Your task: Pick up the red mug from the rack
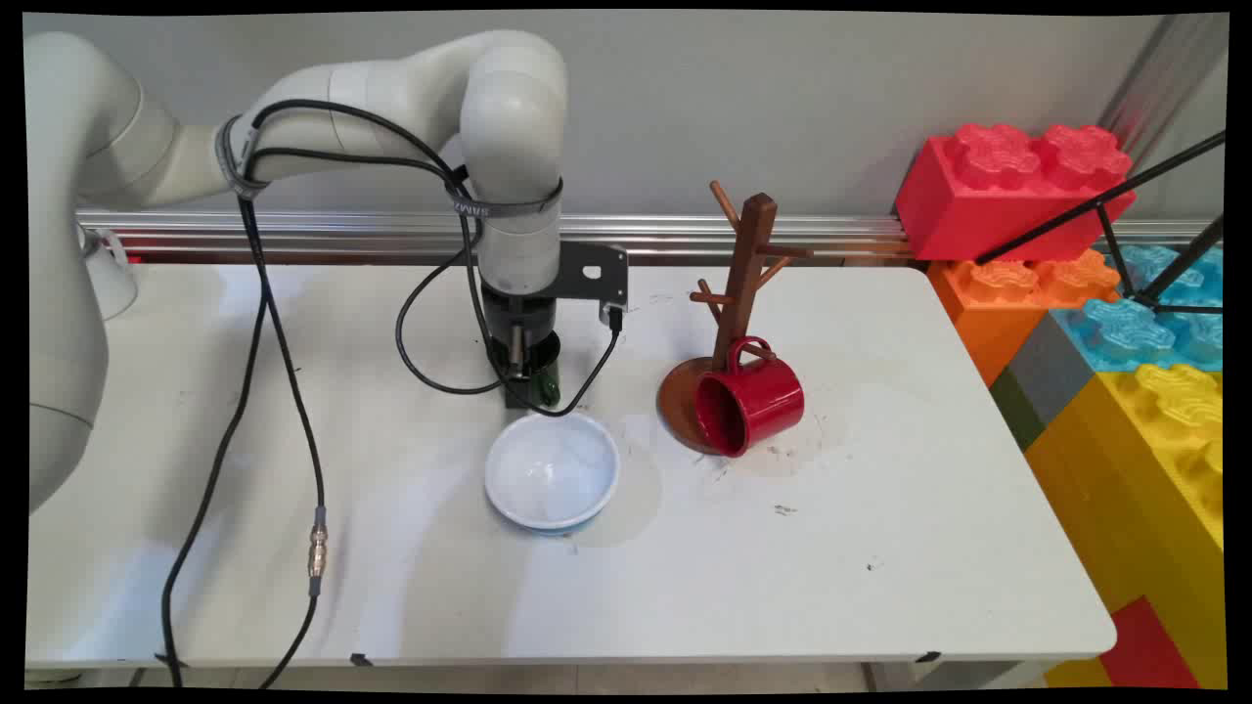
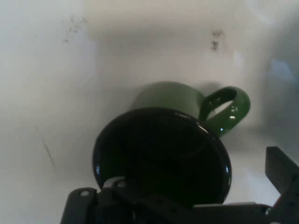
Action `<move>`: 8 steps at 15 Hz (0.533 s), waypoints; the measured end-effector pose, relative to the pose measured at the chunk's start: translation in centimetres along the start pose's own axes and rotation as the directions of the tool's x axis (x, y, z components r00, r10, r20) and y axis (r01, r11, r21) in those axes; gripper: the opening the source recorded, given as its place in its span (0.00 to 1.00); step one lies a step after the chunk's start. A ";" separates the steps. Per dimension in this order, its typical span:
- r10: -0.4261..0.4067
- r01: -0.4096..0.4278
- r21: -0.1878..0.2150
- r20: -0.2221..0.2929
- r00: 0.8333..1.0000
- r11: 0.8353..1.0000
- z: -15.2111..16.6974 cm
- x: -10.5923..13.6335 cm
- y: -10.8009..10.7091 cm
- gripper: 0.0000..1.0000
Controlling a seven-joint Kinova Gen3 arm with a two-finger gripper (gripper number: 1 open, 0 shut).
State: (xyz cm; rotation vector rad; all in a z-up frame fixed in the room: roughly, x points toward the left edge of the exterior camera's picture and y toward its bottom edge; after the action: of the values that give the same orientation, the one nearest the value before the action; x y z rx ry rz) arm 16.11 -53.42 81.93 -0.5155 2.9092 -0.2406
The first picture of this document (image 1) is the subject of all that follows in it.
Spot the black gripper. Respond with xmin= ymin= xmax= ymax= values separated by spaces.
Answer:
xmin=481 ymin=286 xmax=557 ymax=410

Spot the red enamel mug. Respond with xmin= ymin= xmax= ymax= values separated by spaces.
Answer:
xmin=693 ymin=336 xmax=806 ymax=459

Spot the dark green mug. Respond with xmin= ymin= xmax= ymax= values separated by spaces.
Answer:
xmin=534 ymin=330 xmax=564 ymax=409

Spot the white bowl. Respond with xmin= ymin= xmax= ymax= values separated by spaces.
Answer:
xmin=484 ymin=411 xmax=621 ymax=537

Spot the brown wooden mug tree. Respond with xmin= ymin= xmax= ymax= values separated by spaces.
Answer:
xmin=657 ymin=180 xmax=815 ymax=456

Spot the white mug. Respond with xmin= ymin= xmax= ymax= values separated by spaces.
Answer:
xmin=78 ymin=227 xmax=138 ymax=322

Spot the orange toy block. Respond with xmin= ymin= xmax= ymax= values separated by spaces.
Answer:
xmin=927 ymin=249 xmax=1123 ymax=387

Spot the big red toy block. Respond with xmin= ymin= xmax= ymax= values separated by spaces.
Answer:
xmin=895 ymin=122 xmax=1138 ymax=263

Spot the dark green toy block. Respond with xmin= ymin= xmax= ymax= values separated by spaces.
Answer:
xmin=990 ymin=367 xmax=1048 ymax=451

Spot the grey toy block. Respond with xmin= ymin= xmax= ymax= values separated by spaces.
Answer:
xmin=1007 ymin=311 xmax=1096 ymax=426

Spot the blue toy block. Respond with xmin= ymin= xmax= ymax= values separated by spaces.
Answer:
xmin=1051 ymin=244 xmax=1226 ymax=373

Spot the big yellow toy block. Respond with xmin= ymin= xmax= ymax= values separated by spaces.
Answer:
xmin=1024 ymin=364 xmax=1226 ymax=685

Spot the small red toy block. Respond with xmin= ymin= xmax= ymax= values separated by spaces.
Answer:
xmin=1098 ymin=596 xmax=1202 ymax=688

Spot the black tripod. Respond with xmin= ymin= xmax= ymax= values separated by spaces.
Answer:
xmin=978 ymin=130 xmax=1226 ymax=316

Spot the plain black camera cable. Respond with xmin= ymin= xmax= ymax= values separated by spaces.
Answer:
xmin=161 ymin=98 xmax=625 ymax=690

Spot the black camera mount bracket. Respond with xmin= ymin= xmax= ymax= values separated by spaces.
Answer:
xmin=559 ymin=242 xmax=629 ymax=309

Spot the grey velcro cable strap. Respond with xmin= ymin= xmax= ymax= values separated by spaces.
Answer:
xmin=448 ymin=179 xmax=565 ymax=221
xmin=217 ymin=115 xmax=270 ymax=201

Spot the aluminium rail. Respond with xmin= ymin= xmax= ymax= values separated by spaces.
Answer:
xmin=78 ymin=208 xmax=1214 ymax=265

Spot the black cable with metal connector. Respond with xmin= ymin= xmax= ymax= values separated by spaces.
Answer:
xmin=235 ymin=147 xmax=519 ymax=690

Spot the aluminium post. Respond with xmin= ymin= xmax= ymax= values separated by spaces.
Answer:
xmin=1095 ymin=15 xmax=1229 ymax=148

